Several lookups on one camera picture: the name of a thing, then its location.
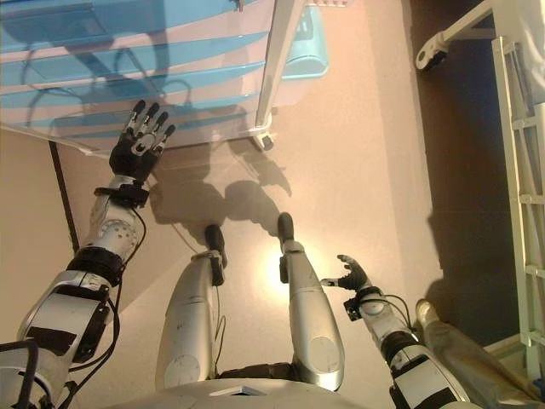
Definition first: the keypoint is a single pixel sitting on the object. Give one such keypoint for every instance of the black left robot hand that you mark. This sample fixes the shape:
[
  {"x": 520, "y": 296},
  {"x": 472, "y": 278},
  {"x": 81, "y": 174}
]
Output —
[{"x": 134, "y": 153}]

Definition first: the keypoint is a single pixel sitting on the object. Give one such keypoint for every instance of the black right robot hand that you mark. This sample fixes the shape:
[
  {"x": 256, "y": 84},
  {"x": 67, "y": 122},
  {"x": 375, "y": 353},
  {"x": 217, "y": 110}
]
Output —
[{"x": 359, "y": 279}]

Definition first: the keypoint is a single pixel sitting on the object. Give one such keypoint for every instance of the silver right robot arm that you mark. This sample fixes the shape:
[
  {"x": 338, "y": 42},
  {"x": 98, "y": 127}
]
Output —
[{"x": 409, "y": 366}]

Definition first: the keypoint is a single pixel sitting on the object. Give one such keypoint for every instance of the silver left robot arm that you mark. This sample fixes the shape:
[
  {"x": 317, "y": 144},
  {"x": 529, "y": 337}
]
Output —
[{"x": 64, "y": 307}]

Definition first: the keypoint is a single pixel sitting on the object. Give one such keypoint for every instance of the silver right robot leg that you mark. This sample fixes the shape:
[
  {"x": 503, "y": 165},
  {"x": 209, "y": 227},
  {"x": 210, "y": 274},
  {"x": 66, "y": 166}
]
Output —
[{"x": 311, "y": 319}]

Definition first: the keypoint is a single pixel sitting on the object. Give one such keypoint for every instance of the white person shoe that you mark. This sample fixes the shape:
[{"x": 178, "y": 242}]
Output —
[{"x": 426, "y": 313}]

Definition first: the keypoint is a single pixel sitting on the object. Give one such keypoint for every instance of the white blue medical cart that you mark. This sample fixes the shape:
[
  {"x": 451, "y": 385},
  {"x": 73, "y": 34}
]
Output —
[{"x": 127, "y": 42}]

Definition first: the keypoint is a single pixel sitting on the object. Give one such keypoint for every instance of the person leg beige trousers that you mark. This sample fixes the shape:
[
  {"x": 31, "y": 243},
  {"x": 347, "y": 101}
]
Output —
[{"x": 460, "y": 353}]

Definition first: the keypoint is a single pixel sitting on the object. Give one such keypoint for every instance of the cart caster wheel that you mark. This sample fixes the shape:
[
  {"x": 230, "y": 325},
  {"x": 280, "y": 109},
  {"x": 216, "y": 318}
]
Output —
[{"x": 267, "y": 140}]

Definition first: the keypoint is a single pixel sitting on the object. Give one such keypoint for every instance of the grey robot torso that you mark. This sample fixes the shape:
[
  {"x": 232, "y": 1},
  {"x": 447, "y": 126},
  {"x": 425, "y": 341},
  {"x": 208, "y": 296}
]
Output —
[{"x": 238, "y": 398}]

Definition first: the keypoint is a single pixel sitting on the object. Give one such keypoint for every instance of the white waste bin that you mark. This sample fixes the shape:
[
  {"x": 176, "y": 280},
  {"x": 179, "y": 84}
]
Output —
[{"x": 294, "y": 91}]

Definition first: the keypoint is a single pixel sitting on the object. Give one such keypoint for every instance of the light blue waste bin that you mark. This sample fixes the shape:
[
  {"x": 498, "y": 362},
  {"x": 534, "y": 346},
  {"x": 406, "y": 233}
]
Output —
[{"x": 311, "y": 55}]

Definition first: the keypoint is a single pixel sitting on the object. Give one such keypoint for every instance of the white hospital bed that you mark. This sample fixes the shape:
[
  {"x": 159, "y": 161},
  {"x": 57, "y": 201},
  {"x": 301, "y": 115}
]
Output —
[{"x": 506, "y": 128}]

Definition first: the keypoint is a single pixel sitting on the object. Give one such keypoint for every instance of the bed caster wheel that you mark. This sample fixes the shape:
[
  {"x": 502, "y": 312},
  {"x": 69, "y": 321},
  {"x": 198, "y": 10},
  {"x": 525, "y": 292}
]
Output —
[{"x": 432, "y": 57}]

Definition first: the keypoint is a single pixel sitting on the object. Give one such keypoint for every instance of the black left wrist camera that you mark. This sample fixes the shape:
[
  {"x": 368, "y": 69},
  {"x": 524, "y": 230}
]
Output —
[{"x": 127, "y": 196}]

